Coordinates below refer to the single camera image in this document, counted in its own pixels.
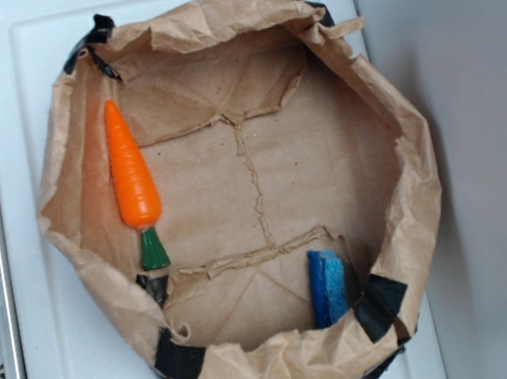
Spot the orange toy carrot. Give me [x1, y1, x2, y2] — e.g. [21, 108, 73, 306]
[104, 100, 171, 271]

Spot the brown paper bag tray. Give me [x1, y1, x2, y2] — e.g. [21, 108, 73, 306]
[38, 0, 442, 379]

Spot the blue sponge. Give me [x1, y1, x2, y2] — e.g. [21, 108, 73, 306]
[307, 249, 349, 330]

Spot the white plastic board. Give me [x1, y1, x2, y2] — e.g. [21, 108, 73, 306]
[0, 0, 450, 379]

